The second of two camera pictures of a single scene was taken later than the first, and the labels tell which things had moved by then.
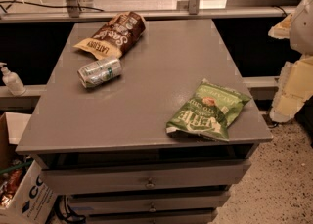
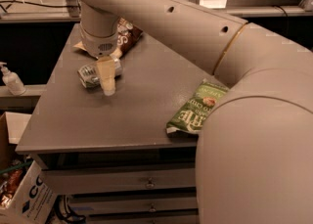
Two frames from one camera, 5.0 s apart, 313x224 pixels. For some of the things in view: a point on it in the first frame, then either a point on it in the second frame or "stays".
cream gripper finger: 281,30 → 116,54
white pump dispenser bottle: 12,80 stays
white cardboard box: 33,201 stays
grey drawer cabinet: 106,151 stays
